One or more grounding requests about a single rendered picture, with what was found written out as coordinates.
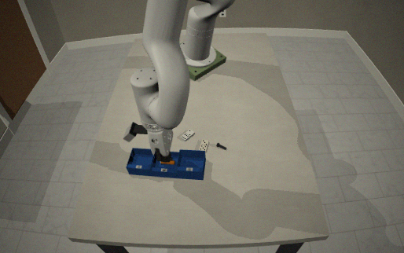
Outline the white domino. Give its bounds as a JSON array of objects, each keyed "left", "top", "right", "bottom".
[
  {"left": 180, "top": 130, "right": 195, "bottom": 141},
  {"left": 199, "top": 139, "right": 209, "bottom": 152}
]

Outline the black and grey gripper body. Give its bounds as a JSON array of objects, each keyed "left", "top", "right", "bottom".
[{"left": 146, "top": 129, "right": 173, "bottom": 156}]

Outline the blue bin rack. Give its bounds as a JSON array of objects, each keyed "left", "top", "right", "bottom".
[{"left": 127, "top": 148, "right": 206, "bottom": 180}]

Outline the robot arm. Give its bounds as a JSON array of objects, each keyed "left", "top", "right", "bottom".
[{"left": 123, "top": 0, "right": 235, "bottom": 142}]

